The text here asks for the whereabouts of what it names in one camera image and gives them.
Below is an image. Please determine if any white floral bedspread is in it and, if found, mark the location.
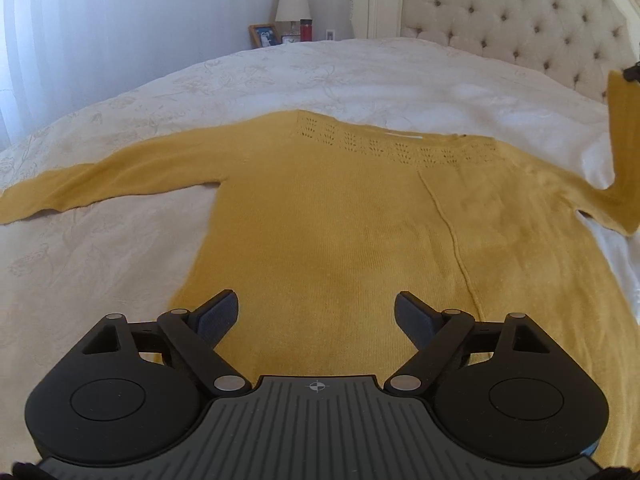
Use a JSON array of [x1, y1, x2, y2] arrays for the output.
[[1, 38, 614, 465]]

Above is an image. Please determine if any cream tufted headboard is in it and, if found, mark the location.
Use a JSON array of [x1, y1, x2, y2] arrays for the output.
[[352, 0, 639, 102]]

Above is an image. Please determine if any wooden picture frame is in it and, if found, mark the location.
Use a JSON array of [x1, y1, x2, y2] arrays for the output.
[[248, 24, 281, 49]]

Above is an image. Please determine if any mustard yellow knit sweater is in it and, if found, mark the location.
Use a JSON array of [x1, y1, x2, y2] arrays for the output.
[[1, 73, 639, 466]]

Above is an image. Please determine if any small silver picture frame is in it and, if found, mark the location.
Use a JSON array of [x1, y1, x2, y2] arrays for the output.
[[281, 35, 300, 44]]

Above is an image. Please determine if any white table lamp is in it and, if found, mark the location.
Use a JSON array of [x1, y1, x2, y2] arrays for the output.
[[274, 0, 311, 36]]

